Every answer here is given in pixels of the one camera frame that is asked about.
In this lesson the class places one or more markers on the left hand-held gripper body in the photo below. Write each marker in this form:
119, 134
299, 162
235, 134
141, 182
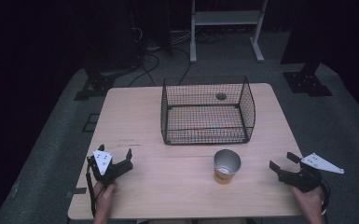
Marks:
105, 169

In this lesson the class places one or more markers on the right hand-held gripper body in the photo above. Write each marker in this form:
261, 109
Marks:
306, 180

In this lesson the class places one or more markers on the silver metal can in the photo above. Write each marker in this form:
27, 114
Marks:
226, 170

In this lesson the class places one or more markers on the person's right hand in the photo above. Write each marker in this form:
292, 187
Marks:
309, 202

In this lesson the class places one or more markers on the person's left hand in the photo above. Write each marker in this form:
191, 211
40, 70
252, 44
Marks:
104, 196

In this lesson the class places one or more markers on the black stand with base plate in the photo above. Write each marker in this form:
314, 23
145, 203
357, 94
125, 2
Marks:
307, 82
98, 85

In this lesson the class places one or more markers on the white metal stand frame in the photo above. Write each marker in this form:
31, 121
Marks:
227, 17

